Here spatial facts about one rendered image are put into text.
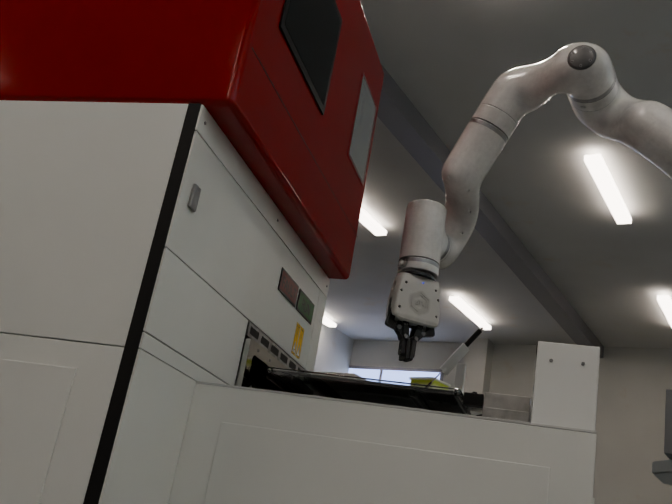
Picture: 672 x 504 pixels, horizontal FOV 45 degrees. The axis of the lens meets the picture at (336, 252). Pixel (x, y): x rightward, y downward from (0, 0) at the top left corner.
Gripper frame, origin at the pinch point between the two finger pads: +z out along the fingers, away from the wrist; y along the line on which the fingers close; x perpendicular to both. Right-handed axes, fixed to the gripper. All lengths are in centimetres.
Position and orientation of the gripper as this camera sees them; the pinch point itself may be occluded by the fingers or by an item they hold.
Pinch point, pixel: (406, 350)
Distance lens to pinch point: 163.1
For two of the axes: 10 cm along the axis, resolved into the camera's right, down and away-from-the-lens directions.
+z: -1.7, 9.3, -3.4
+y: 9.1, 2.7, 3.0
